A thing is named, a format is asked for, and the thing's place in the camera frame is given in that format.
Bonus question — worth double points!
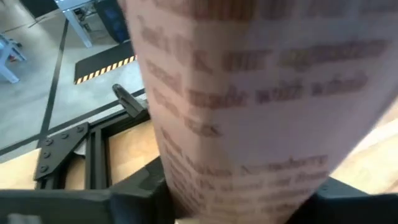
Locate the black aluminium table frame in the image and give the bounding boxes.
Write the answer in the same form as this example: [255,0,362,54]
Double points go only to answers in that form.
[33,83,152,190]

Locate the white furniture frame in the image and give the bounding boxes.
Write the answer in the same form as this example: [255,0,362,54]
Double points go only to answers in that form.
[0,33,27,84]

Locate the grey metal table leg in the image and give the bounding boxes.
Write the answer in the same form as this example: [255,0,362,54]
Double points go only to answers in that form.
[54,0,94,49]

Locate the pink strawberry yogurt cereal box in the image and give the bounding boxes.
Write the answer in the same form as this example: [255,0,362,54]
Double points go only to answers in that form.
[119,0,398,224]

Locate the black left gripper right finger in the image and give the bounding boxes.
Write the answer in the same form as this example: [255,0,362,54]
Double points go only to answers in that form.
[285,176,398,224]

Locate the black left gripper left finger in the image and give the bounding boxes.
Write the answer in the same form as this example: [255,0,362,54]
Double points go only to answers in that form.
[0,155,175,224]

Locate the dark blue box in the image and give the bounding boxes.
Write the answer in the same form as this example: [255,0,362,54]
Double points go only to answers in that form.
[95,0,131,44]

